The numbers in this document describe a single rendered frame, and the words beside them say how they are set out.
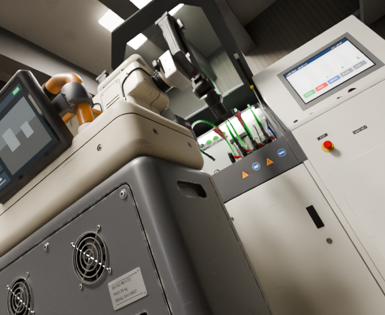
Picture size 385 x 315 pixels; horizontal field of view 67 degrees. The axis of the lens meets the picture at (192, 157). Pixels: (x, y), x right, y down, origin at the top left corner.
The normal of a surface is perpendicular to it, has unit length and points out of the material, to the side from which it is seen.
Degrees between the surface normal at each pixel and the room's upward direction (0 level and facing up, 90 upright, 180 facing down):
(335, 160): 90
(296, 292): 90
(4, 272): 90
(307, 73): 76
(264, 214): 90
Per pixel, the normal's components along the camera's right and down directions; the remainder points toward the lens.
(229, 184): -0.40, -0.25
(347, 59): -0.47, -0.44
